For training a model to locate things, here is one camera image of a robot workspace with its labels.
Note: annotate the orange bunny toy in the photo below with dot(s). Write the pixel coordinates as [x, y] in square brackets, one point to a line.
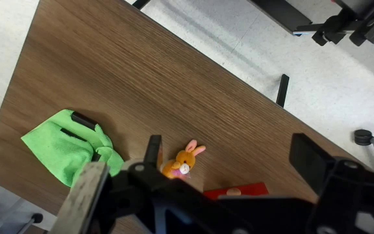
[182, 164]

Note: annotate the small black box under cloth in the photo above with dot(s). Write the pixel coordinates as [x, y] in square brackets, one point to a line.
[84, 120]

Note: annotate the black table leg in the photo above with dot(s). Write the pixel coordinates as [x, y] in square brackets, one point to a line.
[139, 3]
[282, 90]

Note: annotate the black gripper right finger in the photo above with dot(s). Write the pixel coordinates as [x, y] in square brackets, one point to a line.
[312, 163]

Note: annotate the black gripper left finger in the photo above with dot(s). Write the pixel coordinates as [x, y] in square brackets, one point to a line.
[154, 150]

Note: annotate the red toy box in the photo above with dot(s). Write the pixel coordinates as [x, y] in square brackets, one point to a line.
[239, 190]

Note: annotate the green cloth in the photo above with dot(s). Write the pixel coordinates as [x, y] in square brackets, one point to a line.
[59, 150]

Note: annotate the black metal frame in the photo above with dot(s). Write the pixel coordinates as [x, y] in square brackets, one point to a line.
[347, 20]

